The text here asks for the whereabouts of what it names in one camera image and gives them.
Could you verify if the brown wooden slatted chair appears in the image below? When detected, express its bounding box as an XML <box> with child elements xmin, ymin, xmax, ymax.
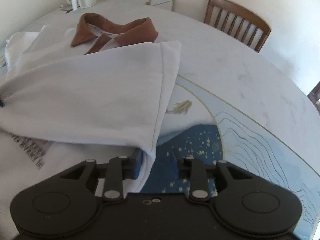
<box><xmin>203</xmin><ymin>0</ymin><xmax>271</xmax><ymax>53</ymax></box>

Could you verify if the blue white patterned table mat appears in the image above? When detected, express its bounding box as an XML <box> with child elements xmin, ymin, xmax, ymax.
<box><xmin>0</xmin><ymin>42</ymin><xmax>320</xmax><ymax>237</ymax></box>

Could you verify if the white polo shirt brown collar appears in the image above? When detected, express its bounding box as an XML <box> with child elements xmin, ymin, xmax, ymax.
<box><xmin>1</xmin><ymin>13</ymin><xmax>181</xmax><ymax>239</ymax></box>

